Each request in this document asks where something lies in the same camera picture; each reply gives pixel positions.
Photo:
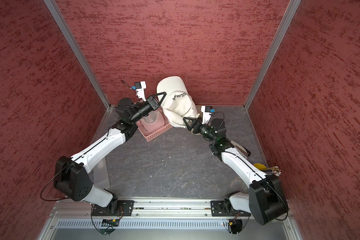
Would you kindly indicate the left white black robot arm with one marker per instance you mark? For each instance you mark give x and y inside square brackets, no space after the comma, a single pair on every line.
[72,173]

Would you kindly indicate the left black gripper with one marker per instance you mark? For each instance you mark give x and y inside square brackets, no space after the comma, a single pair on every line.
[153,103]

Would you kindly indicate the grey flat tool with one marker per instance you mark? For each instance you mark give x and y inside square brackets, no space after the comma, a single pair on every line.
[241,150]

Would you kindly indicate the yellow pencil cup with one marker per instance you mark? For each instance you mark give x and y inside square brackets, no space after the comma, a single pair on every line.
[261,167]

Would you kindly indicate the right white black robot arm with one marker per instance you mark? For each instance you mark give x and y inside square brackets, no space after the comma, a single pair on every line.
[266,200]

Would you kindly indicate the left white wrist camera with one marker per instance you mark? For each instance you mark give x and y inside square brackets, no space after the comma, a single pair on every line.
[139,89]

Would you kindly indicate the pink plastic basket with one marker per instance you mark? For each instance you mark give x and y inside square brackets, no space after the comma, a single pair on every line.
[150,136]

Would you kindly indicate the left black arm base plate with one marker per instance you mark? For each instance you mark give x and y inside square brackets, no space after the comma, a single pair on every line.
[120,208]

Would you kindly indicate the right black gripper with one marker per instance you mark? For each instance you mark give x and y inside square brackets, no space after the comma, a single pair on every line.
[195,121]

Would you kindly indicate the clear plastic sheet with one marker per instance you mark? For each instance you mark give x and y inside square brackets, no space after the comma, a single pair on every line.
[100,175]

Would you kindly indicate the white pink baseball cap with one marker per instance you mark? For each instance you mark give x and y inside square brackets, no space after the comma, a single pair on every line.
[177,103]

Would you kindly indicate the aluminium front rail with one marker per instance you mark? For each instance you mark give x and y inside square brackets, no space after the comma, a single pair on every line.
[144,208]

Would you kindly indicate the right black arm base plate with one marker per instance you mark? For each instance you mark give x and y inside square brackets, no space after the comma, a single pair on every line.
[225,209]

